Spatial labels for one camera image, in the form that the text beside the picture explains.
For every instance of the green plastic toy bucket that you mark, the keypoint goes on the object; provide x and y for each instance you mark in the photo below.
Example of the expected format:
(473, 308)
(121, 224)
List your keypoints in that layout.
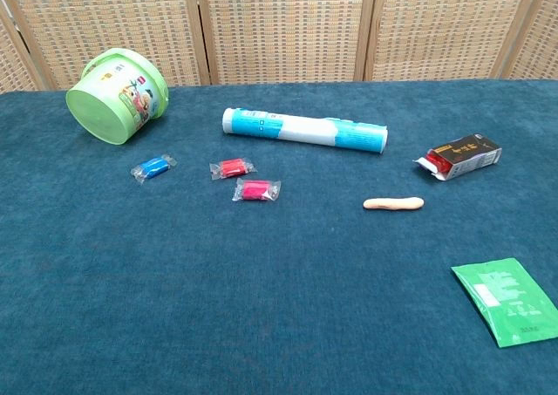
(109, 107)

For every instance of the black red carton box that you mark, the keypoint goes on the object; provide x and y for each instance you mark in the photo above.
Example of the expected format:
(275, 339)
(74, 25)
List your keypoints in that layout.
(466, 155)

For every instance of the white teal rolled bag tube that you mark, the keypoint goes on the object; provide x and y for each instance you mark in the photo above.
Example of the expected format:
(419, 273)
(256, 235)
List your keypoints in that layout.
(305, 131)

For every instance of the woven folding screen panel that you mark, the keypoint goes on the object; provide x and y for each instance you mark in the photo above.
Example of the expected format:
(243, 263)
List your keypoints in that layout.
(283, 29)
(109, 20)
(540, 42)
(436, 29)
(13, 63)

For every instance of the red candy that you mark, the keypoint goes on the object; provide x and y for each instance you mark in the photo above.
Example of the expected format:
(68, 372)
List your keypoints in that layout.
(232, 167)
(255, 190)

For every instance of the blue candy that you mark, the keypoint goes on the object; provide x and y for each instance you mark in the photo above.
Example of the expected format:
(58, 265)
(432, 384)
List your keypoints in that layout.
(152, 167)

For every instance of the green foil sachet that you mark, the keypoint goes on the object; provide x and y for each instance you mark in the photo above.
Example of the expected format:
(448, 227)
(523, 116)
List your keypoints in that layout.
(510, 303)

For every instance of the teal table cloth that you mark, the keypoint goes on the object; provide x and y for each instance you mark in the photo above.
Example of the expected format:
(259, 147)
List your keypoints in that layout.
(261, 281)

